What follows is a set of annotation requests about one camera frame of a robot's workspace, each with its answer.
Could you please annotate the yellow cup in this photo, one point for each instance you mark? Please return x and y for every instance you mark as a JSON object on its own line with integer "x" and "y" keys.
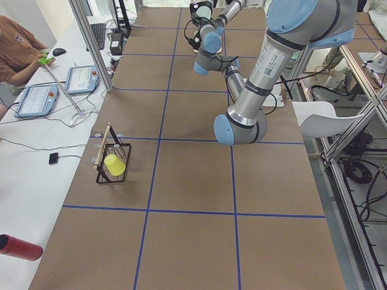
{"x": 114, "y": 165}

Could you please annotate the black computer mouse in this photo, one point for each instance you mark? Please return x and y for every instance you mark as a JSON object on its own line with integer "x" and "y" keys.
{"x": 58, "y": 51}

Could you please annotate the blue teach pendant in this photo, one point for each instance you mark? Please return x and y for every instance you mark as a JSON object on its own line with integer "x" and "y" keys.
{"x": 37, "y": 101}
{"x": 82, "y": 79}

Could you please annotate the near blue teach pendant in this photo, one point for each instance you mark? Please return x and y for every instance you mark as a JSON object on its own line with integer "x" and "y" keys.
{"x": 37, "y": 101}

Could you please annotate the aluminium frame post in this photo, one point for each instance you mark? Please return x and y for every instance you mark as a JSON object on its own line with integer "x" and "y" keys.
{"x": 91, "y": 44}

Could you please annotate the red bottle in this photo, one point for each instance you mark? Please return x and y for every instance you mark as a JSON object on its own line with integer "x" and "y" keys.
{"x": 12, "y": 246}

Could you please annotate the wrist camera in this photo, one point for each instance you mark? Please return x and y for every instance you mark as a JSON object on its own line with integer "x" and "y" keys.
{"x": 195, "y": 41}

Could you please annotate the far blue teach pendant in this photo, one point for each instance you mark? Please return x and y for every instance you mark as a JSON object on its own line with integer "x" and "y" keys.
{"x": 82, "y": 79}

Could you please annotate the person in brown shirt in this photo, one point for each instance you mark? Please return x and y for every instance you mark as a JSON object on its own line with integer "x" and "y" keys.
{"x": 20, "y": 53}

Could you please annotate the black wire cup rack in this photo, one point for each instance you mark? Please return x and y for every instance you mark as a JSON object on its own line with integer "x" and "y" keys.
{"x": 111, "y": 144}

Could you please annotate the white chair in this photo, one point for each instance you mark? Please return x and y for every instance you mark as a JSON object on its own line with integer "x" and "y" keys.
{"x": 318, "y": 119}

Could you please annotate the green cup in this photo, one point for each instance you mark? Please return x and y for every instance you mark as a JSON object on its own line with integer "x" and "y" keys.
{"x": 204, "y": 12}

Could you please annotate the black keyboard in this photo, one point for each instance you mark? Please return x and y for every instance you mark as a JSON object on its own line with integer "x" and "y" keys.
{"x": 99, "y": 32}

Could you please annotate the small black puck device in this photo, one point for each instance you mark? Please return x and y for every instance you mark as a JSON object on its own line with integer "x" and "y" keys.
{"x": 53, "y": 158}

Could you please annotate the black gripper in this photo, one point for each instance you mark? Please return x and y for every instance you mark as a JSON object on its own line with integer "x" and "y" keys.
{"x": 198, "y": 39}

